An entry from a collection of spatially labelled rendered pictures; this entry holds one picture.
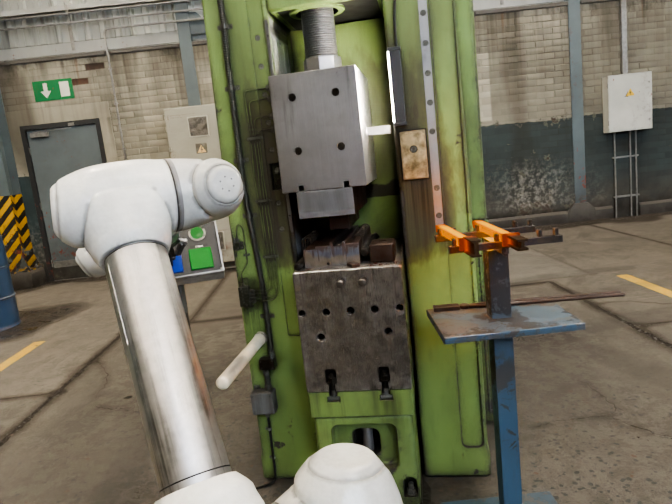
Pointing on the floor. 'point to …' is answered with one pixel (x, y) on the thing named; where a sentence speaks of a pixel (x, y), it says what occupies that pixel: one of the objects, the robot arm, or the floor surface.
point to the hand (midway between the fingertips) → (169, 258)
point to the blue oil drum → (7, 294)
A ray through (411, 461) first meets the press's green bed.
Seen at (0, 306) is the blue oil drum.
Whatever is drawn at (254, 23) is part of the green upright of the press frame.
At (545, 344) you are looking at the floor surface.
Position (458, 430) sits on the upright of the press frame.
